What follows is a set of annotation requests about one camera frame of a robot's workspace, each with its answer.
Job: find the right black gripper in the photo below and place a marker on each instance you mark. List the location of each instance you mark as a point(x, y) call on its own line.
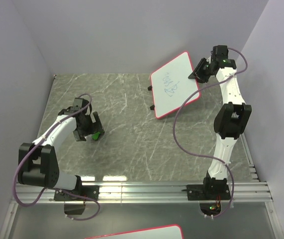
point(196, 72)

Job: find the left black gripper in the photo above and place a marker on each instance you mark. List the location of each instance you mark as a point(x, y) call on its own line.
point(95, 127)

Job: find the green whiteboard eraser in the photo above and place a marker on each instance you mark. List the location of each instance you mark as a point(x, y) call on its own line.
point(96, 136)

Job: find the pink framed whiteboard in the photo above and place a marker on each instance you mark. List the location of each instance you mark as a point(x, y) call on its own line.
point(163, 232)
point(171, 85)

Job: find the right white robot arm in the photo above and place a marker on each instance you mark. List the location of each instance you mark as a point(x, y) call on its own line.
point(229, 123)

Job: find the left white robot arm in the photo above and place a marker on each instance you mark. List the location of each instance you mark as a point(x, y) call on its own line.
point(37, 161)

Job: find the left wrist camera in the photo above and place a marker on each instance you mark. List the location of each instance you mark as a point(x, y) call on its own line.
point(79, 103)

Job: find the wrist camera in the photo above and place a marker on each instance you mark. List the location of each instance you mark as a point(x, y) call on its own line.
point(219, 53)
point(79, 103)

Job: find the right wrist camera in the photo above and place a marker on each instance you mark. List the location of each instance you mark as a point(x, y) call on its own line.
point(219, 53)

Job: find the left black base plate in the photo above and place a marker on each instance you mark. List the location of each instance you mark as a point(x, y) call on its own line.
point(90, 191)

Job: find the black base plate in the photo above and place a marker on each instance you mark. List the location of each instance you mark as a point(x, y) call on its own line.
point(202, 192)
point(90, 191)

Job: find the aluminium mounting rail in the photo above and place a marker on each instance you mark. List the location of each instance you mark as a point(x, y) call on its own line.
point(171, 192)

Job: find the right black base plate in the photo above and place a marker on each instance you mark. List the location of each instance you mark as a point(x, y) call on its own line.
point(202, 192)

